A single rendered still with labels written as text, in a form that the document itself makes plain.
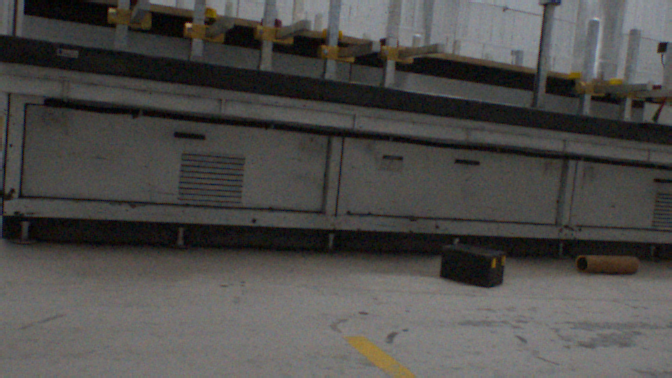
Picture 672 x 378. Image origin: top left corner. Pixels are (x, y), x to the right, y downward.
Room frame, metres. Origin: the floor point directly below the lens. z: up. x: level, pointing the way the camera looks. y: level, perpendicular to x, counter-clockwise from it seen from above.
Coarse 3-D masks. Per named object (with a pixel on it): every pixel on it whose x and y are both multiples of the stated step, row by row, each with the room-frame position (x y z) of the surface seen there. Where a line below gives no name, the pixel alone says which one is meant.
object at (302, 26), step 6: (294, 24) 2.13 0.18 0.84; (300, 24) 2.08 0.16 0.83; (306, 24) 2.06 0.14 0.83; (276, 30) 2.32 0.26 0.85; (282, 30) 2.25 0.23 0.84; (288, 30) 2.19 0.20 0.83; (294, 30) 2.13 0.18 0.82; (300, 30) 2.09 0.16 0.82; (306, 30) 2.08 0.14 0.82; (276, 36) 2.32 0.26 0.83; (282, 36) 2.26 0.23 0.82; (288, 36) 2.24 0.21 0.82
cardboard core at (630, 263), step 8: (584, 256) 2.81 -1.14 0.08; (592, 256) 2.81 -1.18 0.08; (600, 256) 2.83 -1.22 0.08; (608, 256) 2.85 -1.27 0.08; (616, 256) 2.88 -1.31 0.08; (624, 256) 2.90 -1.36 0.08; (632, 256) 2.92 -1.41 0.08; (576, 264) 2.84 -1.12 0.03; (584, 264) 2.86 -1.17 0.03; (592, 264) 2.78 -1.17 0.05; (600, 264) 2.80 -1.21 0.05; (608, 264) 2.82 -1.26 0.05; (616, 264) 2.84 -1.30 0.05; (624, 264) 2.86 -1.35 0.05; (632, 264) 2.88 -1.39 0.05; (584, 272) 2.80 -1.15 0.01; (592, 272) 2.81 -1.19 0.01; (600, 272) 2.83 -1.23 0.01; (608, 272) 2.84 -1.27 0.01; (616, 272) 2.86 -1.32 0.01; (624, 272) 2.88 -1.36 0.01; (632, 272) 2.90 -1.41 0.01
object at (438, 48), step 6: (414, 48) 2.40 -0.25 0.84; (420, 48) 2.36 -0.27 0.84; (426, 48) 2.32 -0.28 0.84; (432, 48) 2.28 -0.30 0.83; (438, 48) 2.25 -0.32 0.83; (444, 48) 2.26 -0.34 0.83; (402, 54) 2.49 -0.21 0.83; (408, 54) 2.44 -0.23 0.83; (414, 54) 2.40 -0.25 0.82; (420, 54) 2.36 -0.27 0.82; (426, 54) 2.34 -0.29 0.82; (432, 54) 2.32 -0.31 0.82
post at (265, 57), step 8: (264, 0) 2.34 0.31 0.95; (272, 0) 2.32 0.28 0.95; (264, 8) 2.33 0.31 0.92; (272, 8) 2.32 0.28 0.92; (264, 16) 2.33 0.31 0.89; (272, 16) 2.32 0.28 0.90; (264, 24) 2.32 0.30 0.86; (272, 24) 2.32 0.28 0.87; (264, 48) 2.32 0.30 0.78; (264, 56) 2.32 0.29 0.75
